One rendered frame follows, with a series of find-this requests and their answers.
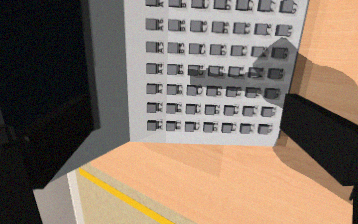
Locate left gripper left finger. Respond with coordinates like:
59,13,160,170
0,94,94,224

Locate grey cabinet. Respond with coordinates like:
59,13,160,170
0,0,310,183

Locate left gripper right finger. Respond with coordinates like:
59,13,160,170
279,94,358,224

